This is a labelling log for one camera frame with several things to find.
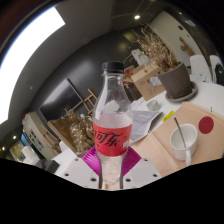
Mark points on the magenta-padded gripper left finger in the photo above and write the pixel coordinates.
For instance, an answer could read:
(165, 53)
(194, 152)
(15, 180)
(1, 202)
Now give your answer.
(85, 171)

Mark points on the black wall screen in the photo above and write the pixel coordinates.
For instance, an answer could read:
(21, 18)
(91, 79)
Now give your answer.
(60, 100)

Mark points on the beige cabinet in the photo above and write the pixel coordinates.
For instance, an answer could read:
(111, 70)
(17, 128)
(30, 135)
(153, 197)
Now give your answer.
(36, 133)

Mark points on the black backpack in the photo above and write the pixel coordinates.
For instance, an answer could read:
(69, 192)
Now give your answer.
(220, 75)

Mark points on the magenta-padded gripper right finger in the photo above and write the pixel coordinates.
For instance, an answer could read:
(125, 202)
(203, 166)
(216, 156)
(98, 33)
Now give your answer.
(140, 171)

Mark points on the wooden figure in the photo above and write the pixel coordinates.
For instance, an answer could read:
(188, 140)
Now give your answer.
(186, 46)

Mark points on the long ceiling light strip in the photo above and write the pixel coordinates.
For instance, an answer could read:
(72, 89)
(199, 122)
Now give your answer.
(26, 56)

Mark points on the flat round red coaster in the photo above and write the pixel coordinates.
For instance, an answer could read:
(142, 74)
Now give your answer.
(206, 125)

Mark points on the round ceiling spotlight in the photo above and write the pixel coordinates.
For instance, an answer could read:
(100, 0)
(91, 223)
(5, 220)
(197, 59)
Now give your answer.
(137, 16)

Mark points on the yellow tag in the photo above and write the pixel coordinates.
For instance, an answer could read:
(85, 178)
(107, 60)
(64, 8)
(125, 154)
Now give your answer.
(168, 116)

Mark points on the cardboard box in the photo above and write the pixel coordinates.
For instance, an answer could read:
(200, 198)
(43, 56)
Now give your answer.
(146, 83)

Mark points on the white plaster statue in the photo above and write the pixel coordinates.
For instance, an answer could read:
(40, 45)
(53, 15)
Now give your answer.
(140, 56)

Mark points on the grey plant saucer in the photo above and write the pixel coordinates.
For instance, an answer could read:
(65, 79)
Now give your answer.
(191, 96)

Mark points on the dried plant in brown pot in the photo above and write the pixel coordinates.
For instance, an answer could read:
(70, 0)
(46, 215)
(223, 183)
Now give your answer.
(176, 83)

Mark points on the black box stack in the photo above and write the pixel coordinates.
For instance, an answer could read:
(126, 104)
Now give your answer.
(48, 165)

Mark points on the clear red-label drink bottle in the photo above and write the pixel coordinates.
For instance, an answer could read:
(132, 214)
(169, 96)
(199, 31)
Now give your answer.
(111, 140)

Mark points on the metal spoon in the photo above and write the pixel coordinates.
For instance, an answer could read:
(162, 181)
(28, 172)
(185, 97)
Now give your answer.
(180, 133)

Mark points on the small round jar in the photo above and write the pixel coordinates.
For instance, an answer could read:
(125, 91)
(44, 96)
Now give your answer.
(153, 105)

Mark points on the white mug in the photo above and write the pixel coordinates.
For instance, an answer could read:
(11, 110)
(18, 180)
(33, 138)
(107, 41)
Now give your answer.
(185, 150)

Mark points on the wooden easel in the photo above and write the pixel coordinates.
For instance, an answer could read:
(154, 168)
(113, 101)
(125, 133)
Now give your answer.
(90, 101)

